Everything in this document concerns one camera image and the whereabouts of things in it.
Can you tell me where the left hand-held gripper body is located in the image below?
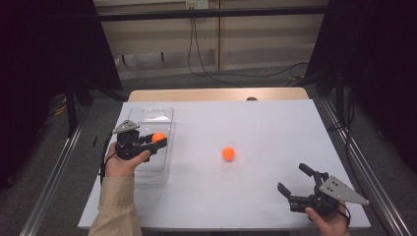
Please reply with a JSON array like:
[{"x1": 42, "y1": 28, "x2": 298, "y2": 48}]
[{"x1": 111, "y1": 119, "x2": 158, "y2": 163}]

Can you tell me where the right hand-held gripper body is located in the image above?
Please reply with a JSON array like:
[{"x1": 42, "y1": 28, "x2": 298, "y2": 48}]
[{"x1": 288, "y1": 171, "x2": 371, "y2": 217}]

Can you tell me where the orange ball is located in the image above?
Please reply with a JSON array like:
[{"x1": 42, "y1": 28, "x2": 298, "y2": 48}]
[
  {"x1": 221, "y1": 146, "x2": 236, "y2": 162},
  {"x1": 150, "y1": 131, "x2": 167, "y2": 145}
]

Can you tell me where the clear plastic tray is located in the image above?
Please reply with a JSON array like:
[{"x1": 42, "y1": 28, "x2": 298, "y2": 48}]
[{"x1": 112, "y1": 106, "x2": 177, "y2": 186}]

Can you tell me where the person's left hand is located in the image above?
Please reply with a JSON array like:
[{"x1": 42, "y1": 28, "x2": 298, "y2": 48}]
[{"x1": 104, "y1": 142, "x2": 152, "y2": 179}]

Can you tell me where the person's right hand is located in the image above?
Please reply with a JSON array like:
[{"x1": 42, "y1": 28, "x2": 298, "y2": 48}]
[{"x1": 304, "y1": 203, "x2": 351, "y2": 236}]

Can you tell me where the white board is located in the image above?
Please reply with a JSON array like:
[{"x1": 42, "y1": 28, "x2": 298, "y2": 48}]
[{"x1": 78, "y1": 99, "x2": 372, "y2": 230}]

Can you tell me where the wooden table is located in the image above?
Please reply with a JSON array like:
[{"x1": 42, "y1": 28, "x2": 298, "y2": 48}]
[{"x1": 127, "y1": 87, "x2": 310, "y2": 102}]

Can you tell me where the black stand leg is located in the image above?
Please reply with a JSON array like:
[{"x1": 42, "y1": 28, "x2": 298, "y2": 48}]
[{"x1": 65, "y1": 82, "x2": 80, "y2": 139}]

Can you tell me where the black curtain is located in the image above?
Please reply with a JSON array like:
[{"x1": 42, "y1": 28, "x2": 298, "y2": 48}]
[
  {"x1": 0, "y1": 0, "x2": 124, "y2": 191},
  {"x1": 304, "y1": 0, "x2": 417, "y2": 175}
]

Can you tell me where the black metal bar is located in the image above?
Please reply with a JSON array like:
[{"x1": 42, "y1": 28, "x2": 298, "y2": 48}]
[{"x1": 97, "y1": 6, "x2": 328, "y2": 23}]

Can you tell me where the right hand-held gripper black cable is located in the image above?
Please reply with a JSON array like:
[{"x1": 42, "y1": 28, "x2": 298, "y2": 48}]
[{"x1": 337, "y1": 202, "x2": 352, "y2": 229}]

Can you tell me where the hand-held gripper black cable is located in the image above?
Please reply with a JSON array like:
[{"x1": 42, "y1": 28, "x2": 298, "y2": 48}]
[
  {"x1": 98, "y1": 132, "x2": 116, "y2": 185},
  {"x1": 337, "y1": 202, "x2": 352, "y2": 229}
]

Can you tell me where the left hand-held gripper black cable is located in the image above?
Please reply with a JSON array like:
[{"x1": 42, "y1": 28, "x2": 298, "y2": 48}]
[{"x1": 98, "y1": 132, "x2": 116, "y2": 185}]

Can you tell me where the aluminium rail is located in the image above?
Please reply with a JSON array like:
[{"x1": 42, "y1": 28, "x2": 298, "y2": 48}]
[
  {"x1": 321, "y1": 97, "x2": 412, "y2": 236},
  {"x1": 19, "y1": 121, "x2": 85, "y2": 236}
]

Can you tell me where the yellow cable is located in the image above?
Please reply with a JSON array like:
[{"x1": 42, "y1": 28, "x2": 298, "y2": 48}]
[{"x1": 48, "y1": 97, "x2": 68, "y2": 117}]

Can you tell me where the black power cable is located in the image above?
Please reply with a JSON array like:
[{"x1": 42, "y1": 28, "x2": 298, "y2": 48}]
[
  {"x1": 191, "y1": 16, "x2": 311, "y2": 80},
  {"x1": 187, "y1": 16, "x2": 244, "y2": 89}
]

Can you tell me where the white wall socket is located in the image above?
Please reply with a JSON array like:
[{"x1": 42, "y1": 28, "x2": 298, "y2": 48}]
[{"x1": 185, "y1": 0, "x2": 209, "y2": 10}]

